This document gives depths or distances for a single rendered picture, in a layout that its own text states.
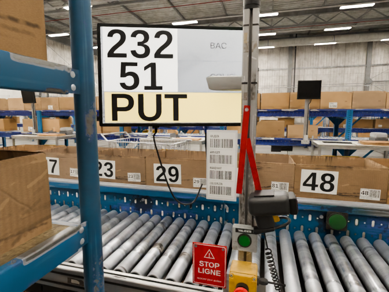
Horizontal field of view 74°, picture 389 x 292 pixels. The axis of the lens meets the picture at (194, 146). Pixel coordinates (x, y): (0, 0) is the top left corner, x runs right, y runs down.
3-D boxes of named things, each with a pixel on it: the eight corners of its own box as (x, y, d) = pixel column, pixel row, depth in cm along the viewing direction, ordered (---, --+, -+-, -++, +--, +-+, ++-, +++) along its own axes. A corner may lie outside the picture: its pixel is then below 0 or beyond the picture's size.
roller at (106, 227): (58, 274, 96) (47, 269, 97) (129, 219, 146) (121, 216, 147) (60, 262, 95) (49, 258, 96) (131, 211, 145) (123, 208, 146)
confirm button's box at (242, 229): (231, 251, 71) (231, 227, 70) (232, 245, 74) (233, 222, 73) (257, 254, 69) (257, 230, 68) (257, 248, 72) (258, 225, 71)
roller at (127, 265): (118, 269, 89) (124, 283, 89) (171, 213, 138) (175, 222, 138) (107, 272, 90) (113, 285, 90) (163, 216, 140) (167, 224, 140)
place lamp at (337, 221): (328, 229, 115) (329, 214, 115) (327, 227, 117) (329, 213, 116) (346, 231, 114) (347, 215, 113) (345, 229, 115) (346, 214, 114)
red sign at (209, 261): (192, 283, 77) (192, 242, 75) (193, 281, 78) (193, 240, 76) (246, 292, 73) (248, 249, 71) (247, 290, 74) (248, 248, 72)
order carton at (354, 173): (292, 198, 125) (294, 163, 123) (287, 182, 154) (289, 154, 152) (386, 205, 115) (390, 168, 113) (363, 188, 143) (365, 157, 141)
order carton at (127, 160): (86, 181, 156) (84, 153, 154) (113, 171, 184) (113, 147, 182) (145, 186, 146) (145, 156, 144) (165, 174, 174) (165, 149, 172)
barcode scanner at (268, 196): (301, 236, 62) (297, 194, 61) (250, 237, 65) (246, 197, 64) (297, 225, 68) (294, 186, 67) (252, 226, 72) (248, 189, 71)
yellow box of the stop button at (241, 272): (227, 302, 67) (227, 276, 66) (231, 281, 75) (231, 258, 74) (286, 313, 63) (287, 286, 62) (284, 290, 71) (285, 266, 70)
